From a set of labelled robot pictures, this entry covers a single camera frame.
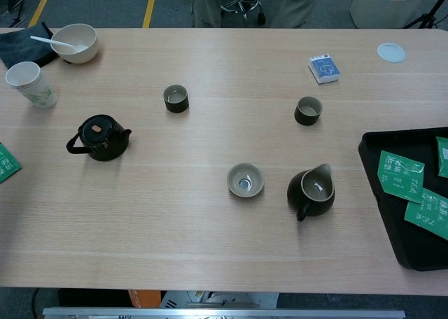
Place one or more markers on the blue and white card box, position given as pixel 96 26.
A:
pixel 325 69

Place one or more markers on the wide grey tea bowl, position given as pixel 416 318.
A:
pixel 236 187

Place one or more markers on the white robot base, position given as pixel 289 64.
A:
pixel 217 299

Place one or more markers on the aluminium rail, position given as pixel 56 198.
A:
pixel 224 313

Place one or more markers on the black tripod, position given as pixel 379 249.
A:
pixel 425 18

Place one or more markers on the dark grey cloth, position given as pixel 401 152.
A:
pixel 21 49

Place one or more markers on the green tea packet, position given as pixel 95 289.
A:
pixel 399 175
pixel 444 158
pixel 427 214
pixel 7 165

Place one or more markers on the person leg khaki trousers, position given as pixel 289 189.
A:
pixel 297 7
pixel 206 7

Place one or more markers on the cream bowl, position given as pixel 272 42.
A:
pixel 75 58

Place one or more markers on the white paper cup green print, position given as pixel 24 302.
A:
pixel 38 91

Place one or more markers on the grey round table cap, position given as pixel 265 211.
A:
pixel 391 52

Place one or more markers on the dark cylindrical teacup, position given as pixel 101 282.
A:
pixel 176 105
pixel 308 118

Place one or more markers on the white plastic spoon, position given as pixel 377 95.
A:
pixel 63 45

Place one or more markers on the white storage bin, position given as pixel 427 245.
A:
pixel 385 11

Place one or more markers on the orange object under table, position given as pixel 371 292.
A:
pixel 140 298

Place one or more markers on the black plastic tray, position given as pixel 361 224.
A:
pixel 420 242

